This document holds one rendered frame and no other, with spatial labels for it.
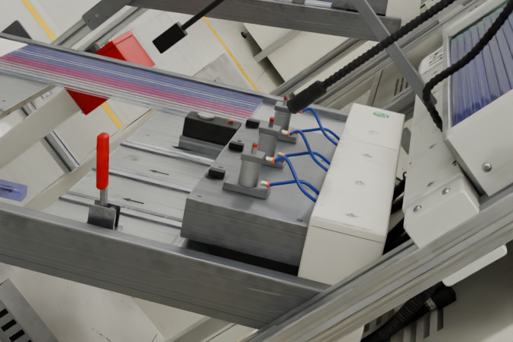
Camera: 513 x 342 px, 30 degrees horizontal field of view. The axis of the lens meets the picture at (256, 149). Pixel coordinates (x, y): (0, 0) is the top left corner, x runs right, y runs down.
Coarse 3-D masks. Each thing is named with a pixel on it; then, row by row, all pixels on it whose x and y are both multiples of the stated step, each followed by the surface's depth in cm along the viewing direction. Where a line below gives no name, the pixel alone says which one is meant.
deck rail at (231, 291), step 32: (0, 224) 102; (32, 224) 101; (64, 224) 101; (0, 256) 103; (32, 256) 103; (64, 256) 102; (96, 256) 101; (128, 256) 100; (160, 256) 100; (192, 256) 99; (128, 288) 101; (160, 288) 101; (192, 288) 100; (224, 288) 99; (256, 288) 99; (288, 288) 98; (320, 288) 98; (224, 320) 100; (256, 320) 100
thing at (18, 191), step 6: (0, 180) 86; (0, 186) 85; (6, 186) 85; (12, 186) 85; (18, 186) 85; (24, 186) 86; (0, 192) 85; (6, 192) 85; (12, 192) 85; (18, 192) 85; (24, 192) 86; (12, 198) 85; (18, 198) 85
